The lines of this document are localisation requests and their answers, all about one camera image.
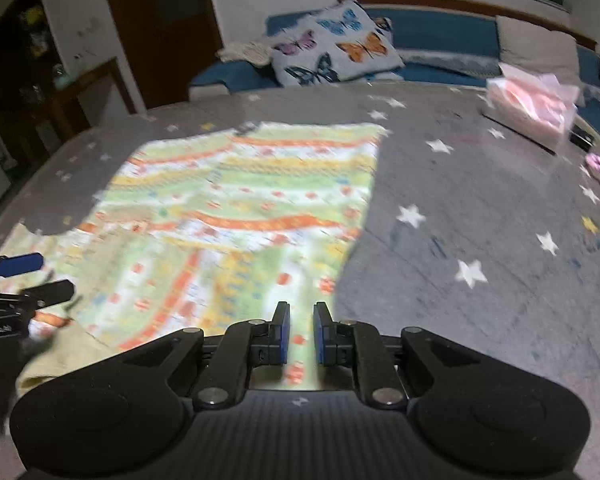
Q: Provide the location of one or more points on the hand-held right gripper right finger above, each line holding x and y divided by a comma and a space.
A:
321, 336

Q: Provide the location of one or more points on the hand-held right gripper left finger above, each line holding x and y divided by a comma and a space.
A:
280, 336

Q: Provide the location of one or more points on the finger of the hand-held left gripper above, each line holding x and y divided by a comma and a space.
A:
20, 263
50, 292

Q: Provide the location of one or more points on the white lace cloth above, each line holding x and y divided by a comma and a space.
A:
245, 53

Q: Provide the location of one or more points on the butterfly print pillow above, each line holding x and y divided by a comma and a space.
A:
332, 45

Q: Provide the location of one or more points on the grey star-print blanket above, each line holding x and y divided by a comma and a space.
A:
460, 240

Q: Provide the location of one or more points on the blue sofa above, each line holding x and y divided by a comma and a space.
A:
430, 45

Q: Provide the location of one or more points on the dark wooden door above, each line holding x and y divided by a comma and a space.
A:
160, 25

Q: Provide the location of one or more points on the beige cushion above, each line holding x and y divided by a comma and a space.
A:
535, 46

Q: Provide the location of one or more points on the pink tissue pack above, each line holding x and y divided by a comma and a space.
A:
530, 105

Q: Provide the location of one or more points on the small black object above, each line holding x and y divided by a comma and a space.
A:
581, 139

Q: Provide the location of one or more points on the dark wooden shelf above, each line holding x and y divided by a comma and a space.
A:
25, 75

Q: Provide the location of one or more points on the striped patterned cloth garment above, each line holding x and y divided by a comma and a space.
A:
230, 220

